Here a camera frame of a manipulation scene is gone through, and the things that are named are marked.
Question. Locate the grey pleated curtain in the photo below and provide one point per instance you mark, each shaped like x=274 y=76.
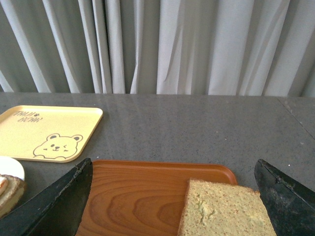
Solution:
x=214 y=47

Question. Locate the brown wood-grain tray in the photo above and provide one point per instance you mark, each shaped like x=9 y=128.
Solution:
x=133 y=198

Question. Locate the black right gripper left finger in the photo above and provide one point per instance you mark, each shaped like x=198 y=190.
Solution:
x=55 y=211

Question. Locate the yellow bear tray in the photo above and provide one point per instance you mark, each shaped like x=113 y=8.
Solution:
x=47 y=133

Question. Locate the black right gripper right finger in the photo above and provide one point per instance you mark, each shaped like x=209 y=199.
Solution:
x=289 y=204

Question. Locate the sandwich bottom with filling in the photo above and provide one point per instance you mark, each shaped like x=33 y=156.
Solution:
x=11 y=190

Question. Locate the bread slice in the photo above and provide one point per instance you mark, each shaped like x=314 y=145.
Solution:
x=220 y=209

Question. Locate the white round plate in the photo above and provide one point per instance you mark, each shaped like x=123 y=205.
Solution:
x=12 y=167

